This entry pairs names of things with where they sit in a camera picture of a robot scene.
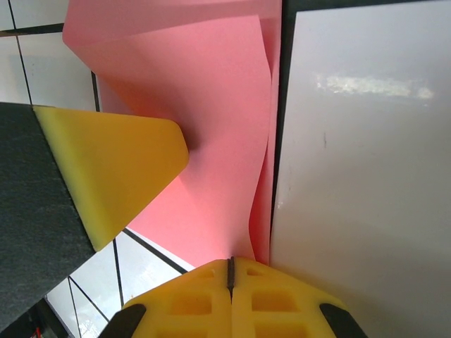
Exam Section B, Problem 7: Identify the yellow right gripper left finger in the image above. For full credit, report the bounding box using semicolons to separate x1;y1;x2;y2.
101;258;234;338

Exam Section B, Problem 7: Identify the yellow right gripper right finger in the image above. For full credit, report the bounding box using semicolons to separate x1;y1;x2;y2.
231;256;369;338

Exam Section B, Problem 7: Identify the pink paper sheet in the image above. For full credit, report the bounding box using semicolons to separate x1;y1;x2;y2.
62;0;283;268

